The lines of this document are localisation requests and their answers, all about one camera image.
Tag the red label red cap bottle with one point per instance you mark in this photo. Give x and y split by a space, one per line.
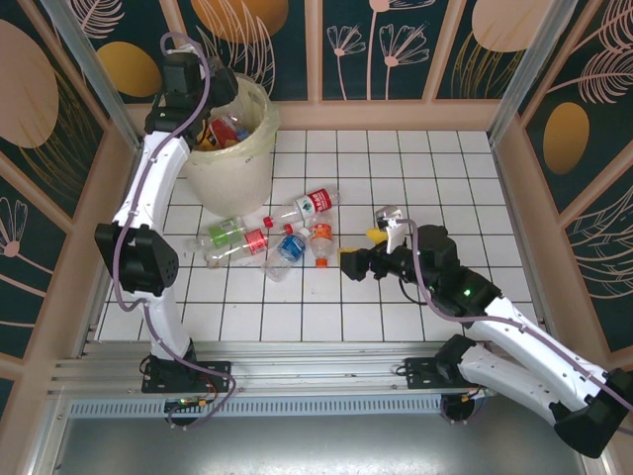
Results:
254 241

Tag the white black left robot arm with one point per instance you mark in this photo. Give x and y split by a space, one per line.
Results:
148 188

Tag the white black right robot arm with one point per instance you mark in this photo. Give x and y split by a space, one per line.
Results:
519 381

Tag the white lined trash bin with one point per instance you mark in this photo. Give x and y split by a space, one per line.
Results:
264 123

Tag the white ribbed waste bin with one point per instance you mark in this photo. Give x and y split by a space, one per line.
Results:
232 183

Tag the small orange label bottle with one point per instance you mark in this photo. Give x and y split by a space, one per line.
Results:
321 235

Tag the red green label clear bottle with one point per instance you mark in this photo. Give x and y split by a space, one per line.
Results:
316 202

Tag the small blue label bottle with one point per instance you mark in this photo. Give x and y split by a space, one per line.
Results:
289 247

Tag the aluminium frame post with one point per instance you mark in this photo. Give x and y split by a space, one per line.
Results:
94 74
528 74

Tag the aluminium side rail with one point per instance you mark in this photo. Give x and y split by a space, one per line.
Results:
91 341
514 198

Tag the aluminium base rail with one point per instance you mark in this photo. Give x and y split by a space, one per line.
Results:
321 371

